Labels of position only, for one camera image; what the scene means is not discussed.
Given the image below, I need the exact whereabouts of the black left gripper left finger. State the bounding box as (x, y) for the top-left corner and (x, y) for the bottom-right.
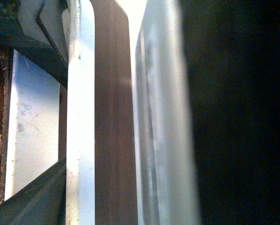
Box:
(0, 0), (69, 88)

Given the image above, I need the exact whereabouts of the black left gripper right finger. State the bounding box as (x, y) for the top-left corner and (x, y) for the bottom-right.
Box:
(0, 158), (66, 225)

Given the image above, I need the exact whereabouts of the brown wooden drawer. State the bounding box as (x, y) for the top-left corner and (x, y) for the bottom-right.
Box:
(0, 0), (138, 225)

